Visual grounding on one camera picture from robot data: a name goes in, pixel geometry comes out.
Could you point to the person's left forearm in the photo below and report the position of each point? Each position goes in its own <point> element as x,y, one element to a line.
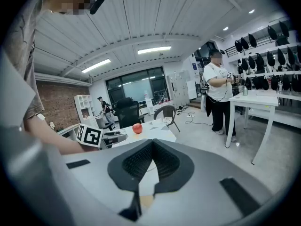
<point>54,138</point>

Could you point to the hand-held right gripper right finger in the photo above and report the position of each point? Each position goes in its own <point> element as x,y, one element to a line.
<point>211,173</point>

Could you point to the white shelving rack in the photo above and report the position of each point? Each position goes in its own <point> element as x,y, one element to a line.
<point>287,119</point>

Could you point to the person's brown printed t-shirt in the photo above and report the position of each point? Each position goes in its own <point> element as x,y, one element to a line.
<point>21,32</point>

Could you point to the red apple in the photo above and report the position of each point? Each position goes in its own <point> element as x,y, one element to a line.
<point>137,128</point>

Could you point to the long ceiling tube light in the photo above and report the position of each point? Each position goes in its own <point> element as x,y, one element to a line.
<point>154,50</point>
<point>96,66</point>

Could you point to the white locker cabinet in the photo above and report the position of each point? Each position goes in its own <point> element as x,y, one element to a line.
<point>181,86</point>

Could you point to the dark framed window wall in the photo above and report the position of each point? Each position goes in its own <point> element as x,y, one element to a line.
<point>136,86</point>

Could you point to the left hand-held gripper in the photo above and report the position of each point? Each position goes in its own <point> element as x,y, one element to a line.
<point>90,135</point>

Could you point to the white side table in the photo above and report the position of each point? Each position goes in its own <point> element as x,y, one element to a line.
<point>254,100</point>

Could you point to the metal bottle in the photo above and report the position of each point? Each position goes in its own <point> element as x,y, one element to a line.
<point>245,91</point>

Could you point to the black office chair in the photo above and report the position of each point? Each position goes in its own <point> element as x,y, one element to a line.
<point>128,112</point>

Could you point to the dark wicker chair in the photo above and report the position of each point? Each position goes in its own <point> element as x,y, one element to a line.
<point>165,112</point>

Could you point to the white cube bookcase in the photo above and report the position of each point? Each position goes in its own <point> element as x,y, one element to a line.
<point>83,107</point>

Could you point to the rows of black devices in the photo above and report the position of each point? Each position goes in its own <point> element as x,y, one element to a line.
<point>259,61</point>

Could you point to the white water dispenser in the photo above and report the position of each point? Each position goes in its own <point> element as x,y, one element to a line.
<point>148,102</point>

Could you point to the black head-worn camera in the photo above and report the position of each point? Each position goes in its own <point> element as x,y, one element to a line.
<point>97,5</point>

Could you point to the white triangle-patterned tablecloth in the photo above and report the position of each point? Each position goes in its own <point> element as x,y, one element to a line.
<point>157,133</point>

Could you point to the white power strip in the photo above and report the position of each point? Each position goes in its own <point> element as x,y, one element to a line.
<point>190,115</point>

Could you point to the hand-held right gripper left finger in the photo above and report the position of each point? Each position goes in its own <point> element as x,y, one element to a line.
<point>94,173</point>

